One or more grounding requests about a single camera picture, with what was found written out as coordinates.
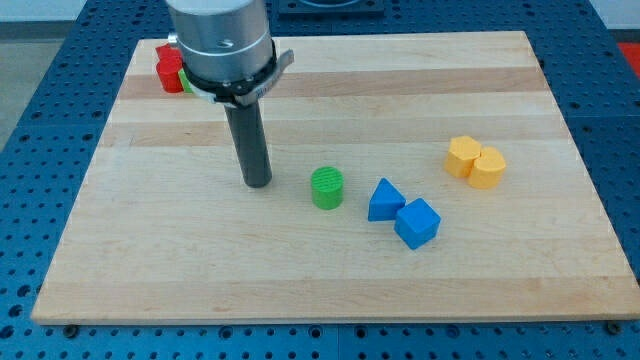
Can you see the yellow heart block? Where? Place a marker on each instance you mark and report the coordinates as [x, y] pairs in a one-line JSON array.
[[487, 170]]

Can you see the blue cube block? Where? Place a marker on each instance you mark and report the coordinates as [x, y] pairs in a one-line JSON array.
[[417, 223]]

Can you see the green cylinder block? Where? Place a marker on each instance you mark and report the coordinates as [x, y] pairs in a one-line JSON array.
[[327, 185]]

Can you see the blue triangular prism block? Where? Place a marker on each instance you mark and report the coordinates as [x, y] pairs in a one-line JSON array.
[[385, 202]]

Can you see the red block behind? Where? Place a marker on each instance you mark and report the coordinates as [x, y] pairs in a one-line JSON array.
[[166, 52]]

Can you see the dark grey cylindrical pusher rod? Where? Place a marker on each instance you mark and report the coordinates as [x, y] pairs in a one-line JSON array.
[[249, 139]]

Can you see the yellow hexagon block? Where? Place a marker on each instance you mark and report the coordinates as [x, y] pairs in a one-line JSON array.
[[461, 154]]

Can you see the green block behind arm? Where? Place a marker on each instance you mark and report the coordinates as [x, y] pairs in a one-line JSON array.
[[184, 81]]

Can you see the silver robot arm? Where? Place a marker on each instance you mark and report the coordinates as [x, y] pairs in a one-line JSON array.
[[228, 53]]

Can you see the red cylinder block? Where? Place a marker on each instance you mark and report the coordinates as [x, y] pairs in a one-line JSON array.
[[168, 73]]

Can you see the wooden board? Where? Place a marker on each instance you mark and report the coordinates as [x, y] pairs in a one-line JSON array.
[[164, 231]]

